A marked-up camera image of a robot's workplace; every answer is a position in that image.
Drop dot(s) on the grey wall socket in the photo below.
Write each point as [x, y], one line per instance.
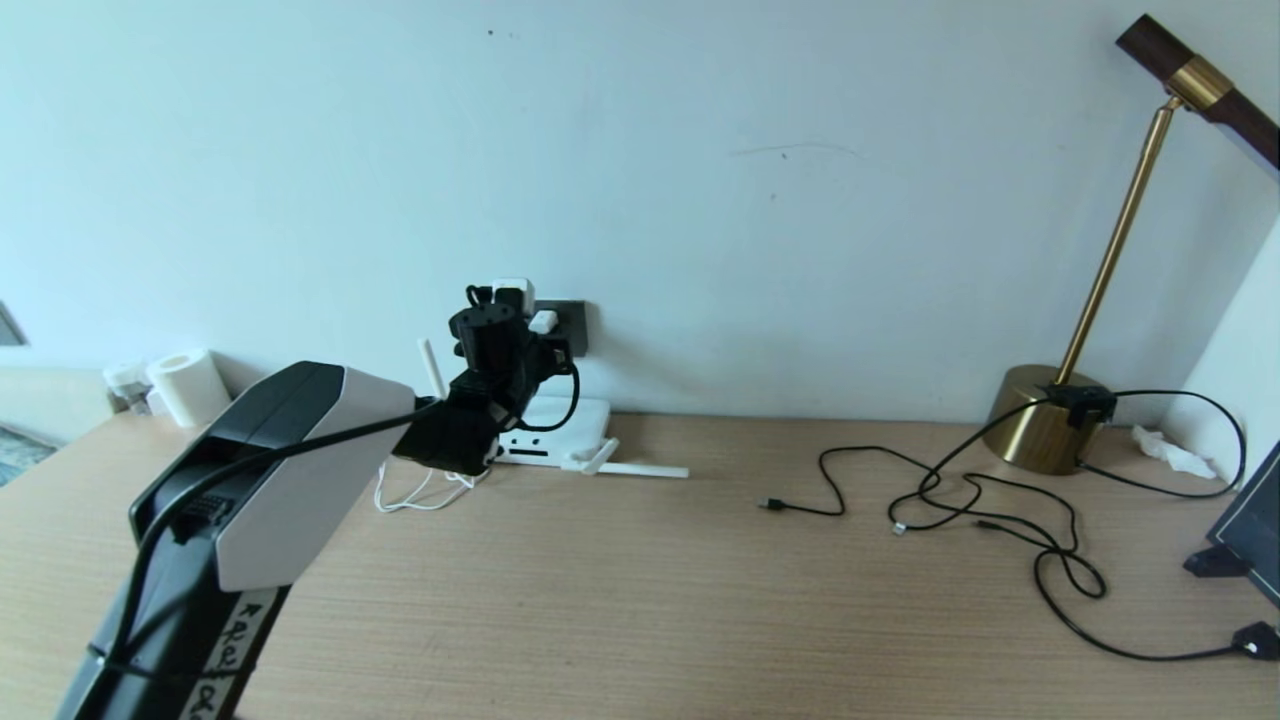
[578, 322]

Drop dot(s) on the white power adapter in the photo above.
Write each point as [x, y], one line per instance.
[543, 321]

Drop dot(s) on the light grey wrist camera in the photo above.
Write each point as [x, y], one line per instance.
[513, 295]

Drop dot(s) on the dark framed panel on stand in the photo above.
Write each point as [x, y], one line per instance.
[1255, 525]

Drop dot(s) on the small white container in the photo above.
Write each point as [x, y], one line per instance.
[128, 385]

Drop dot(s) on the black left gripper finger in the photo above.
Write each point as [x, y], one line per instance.
[566, 345]

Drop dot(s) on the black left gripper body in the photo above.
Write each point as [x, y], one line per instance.
[543, 362]

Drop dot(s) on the brass desk lamp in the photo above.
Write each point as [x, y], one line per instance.
[1030, 430]

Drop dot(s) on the crumpled white tissue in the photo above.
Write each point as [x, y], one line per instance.
[1170, 452]

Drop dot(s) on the white paper towel roll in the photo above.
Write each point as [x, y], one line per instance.
[190, 385]

